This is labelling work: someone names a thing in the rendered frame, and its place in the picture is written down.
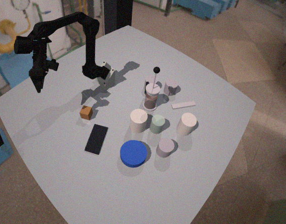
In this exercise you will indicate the blue cylinder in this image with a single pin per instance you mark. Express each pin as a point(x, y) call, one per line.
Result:
point(133, 153)

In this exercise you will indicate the orange-brown cube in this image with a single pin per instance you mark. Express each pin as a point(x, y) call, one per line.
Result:
point(86, 112)

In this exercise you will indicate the french press with black knob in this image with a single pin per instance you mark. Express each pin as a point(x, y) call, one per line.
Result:
point(151, 94)

